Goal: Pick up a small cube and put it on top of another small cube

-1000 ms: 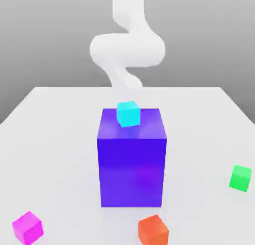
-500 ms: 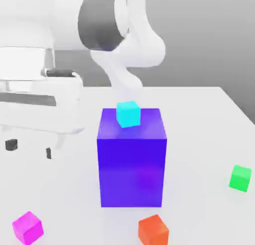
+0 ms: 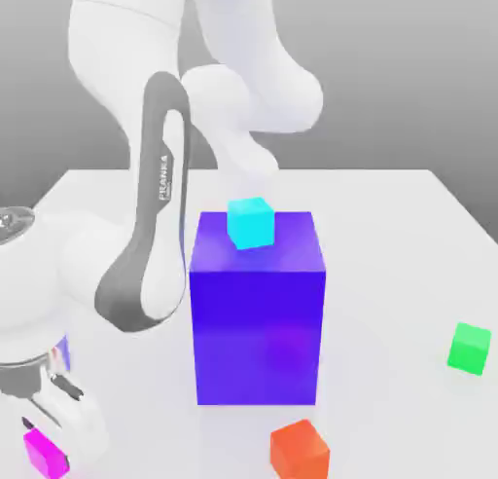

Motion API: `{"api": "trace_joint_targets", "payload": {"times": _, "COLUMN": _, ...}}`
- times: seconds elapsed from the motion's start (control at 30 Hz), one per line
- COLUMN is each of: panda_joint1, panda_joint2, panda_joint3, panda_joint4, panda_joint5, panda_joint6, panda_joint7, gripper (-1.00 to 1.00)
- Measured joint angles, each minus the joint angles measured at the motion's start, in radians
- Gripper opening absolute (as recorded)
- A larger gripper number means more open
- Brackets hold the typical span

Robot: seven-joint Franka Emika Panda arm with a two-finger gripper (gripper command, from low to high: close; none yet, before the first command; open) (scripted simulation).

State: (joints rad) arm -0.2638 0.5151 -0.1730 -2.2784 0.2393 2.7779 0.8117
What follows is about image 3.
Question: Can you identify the small magenta cube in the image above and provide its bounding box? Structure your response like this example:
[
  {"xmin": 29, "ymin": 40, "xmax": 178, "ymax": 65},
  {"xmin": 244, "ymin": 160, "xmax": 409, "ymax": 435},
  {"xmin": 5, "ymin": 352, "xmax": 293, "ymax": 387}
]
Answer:
[{"xmin": 22, "ymin": 426, "xmax": 72, "ymax": 479}]

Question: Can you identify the small green cube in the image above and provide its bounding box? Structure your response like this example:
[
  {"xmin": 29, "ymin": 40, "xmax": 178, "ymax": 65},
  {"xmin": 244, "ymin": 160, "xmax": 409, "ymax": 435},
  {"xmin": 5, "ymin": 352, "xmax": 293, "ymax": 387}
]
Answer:
[{"xmin": 445, "ymin": 321, "xmax": 493, "ymax": 378}]

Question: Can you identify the large blue box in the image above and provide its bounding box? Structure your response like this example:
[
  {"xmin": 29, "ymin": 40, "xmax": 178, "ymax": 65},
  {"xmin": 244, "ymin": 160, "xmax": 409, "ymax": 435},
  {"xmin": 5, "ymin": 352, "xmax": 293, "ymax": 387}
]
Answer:
[{"xmin": 189, "ymin": 210, "xmax": 327, "ymax": 407}]

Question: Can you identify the small cyan cube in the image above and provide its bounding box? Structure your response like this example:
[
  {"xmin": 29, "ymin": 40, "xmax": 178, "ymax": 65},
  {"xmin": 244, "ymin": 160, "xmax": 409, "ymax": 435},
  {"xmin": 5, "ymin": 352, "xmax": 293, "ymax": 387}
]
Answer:
[{"xmin": 227, "ymin": 197, "xmax": 276, "ymax": 251}]

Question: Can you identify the small orange cube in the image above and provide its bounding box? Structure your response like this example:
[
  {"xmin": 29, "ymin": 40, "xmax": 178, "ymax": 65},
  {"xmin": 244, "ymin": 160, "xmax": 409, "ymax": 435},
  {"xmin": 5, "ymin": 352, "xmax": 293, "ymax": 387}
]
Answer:
[{"xmin": 269, "ymin": 419, "xmax": 332, "ymax": 479}]

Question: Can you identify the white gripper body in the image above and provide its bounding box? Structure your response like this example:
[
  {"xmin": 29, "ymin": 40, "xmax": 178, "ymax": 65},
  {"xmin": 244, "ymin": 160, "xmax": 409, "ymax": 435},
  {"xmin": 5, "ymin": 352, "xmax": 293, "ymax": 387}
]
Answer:
[{"xmin": 20, "ymin": 385, "xmax": 111, "ymax": 477}]

